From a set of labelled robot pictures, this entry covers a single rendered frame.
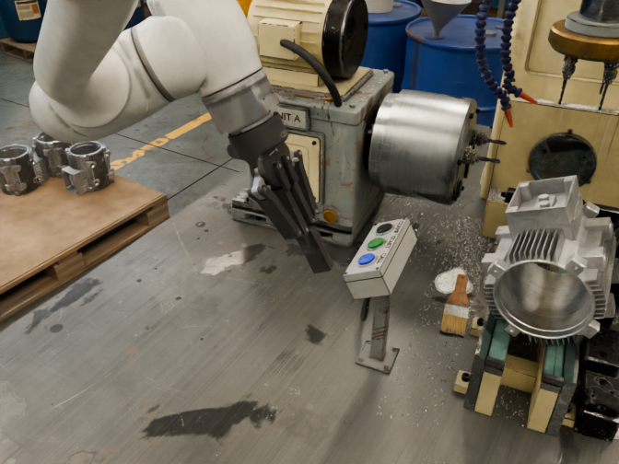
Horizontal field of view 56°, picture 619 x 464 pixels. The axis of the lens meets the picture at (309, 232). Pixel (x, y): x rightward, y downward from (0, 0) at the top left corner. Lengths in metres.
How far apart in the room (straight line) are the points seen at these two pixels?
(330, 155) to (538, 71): 0.55
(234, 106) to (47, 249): 2.12
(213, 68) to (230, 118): 0.06
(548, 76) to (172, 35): 1.03
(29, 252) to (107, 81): 2.14
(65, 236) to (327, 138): 1.76
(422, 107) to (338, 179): 0.25
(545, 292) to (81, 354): 0.91
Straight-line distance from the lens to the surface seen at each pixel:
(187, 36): 0.73
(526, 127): 1.47
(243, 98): 0.74
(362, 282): 0.95
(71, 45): 0.53
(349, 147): 1.32
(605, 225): 1.11
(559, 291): 1.19
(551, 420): 1.10
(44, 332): 1.34
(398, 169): 1.32
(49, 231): 2.92
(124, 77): 0.73
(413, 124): 1.31
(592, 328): 1.06
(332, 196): 1.40
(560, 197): 1.14
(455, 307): 1.30
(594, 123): 1.46
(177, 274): 1.40
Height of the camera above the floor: 1.65
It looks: 34 degrees down
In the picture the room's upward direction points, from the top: straight up
